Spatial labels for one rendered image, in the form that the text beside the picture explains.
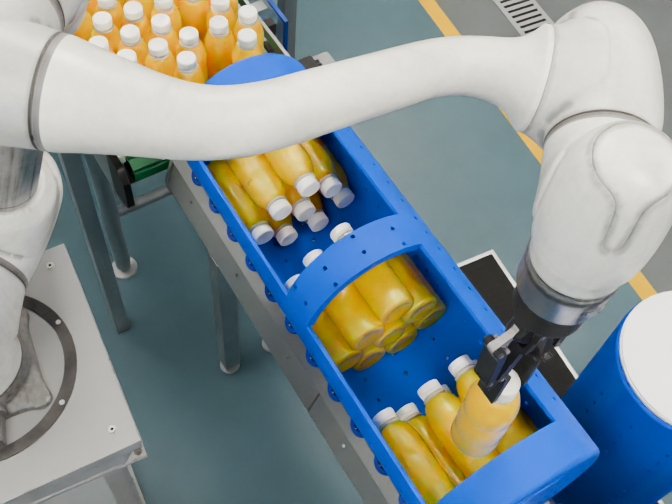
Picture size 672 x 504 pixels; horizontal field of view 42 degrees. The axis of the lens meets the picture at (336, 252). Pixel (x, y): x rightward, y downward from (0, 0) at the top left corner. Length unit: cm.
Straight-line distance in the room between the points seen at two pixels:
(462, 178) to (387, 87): 226
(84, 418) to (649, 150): 97
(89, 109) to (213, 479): 185
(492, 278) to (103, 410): 152
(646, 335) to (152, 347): 151
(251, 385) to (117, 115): 190
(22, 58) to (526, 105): 43
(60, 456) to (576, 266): 90
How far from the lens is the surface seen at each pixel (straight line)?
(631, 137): 71
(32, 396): 142
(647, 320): 164
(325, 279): 135
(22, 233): 130
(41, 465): 140
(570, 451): 128
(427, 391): 142
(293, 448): 250
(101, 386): 142
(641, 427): 162
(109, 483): 171
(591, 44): 82
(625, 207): 69
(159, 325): 267
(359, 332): 139
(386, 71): 78
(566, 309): 82
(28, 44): 74
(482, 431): 113
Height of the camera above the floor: 236
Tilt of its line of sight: 58 degrees down
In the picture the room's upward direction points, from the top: 8 degrees clockwise
